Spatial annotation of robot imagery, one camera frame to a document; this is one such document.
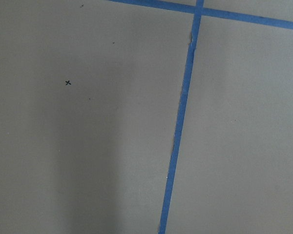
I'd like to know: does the long blue tape strip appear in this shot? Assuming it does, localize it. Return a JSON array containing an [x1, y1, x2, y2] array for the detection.
[[158, 0, 204, 234]]

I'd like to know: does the crossing blue tape strip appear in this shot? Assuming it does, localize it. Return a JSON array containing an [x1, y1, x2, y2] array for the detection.
[[118, 0, 293, 30]]

